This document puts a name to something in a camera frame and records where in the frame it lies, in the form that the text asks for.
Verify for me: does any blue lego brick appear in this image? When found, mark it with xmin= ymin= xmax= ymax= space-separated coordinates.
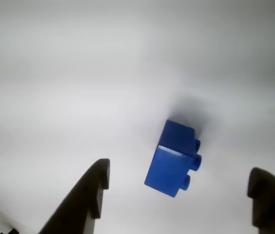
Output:
xmin=144 ymin=119 xmax=203 ymax=198

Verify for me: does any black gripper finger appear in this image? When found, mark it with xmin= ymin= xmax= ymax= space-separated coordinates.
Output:
xmin=38 ymin=158 xmax=111 ymax=234
xmin=246 ymin=167 xmax=275 ymax=234

